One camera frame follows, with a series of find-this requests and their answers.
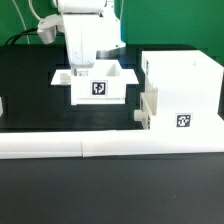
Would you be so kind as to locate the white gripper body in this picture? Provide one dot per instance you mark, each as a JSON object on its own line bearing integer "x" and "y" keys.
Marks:
{"x": 81, "y": 39}

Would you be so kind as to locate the white drawer tray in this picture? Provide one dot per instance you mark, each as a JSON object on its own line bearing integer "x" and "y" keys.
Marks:
{"x": 148, "y": 108}
{"x": 103, "y": 84}

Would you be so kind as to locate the white front drawer tray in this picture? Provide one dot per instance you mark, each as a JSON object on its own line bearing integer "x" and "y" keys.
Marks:
{"x": 148, "y": 108}

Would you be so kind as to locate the white drawer cabinet box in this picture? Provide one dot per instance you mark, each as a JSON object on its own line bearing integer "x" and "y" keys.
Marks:
{"x": 183, "y": 89}

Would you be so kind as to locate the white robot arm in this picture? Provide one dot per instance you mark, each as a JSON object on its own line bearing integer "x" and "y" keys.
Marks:
{"x": 108, "y": 25}

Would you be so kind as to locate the white marker tag sheet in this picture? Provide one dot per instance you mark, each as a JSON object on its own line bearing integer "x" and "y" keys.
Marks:
{"x": 131, "y": 77}

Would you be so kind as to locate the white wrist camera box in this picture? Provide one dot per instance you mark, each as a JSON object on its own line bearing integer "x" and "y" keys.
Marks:
{"x": 48, "y": 28}

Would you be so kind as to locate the white front barrier rail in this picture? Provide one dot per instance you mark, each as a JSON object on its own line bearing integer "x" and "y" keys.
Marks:
{"x": 108, "y": 143}

